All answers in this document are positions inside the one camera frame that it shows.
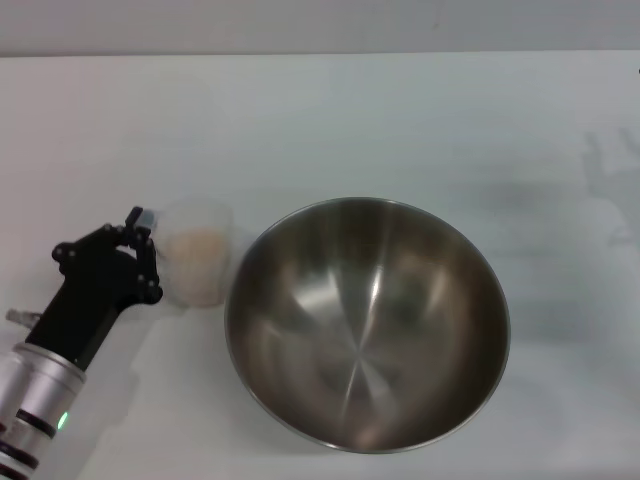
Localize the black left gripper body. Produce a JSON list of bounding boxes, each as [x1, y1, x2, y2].
[[23, 247, 151, 372]]

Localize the beige rice grains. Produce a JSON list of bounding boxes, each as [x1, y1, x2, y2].
[[163, 227, 230, 307]]

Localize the clear plastic measuring cup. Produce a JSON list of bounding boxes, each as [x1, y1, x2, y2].
[[151, 197, 237, 310]]

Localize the stainless steel mixing bowl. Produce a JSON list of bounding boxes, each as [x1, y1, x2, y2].
[[223, 196, 512, 455]]

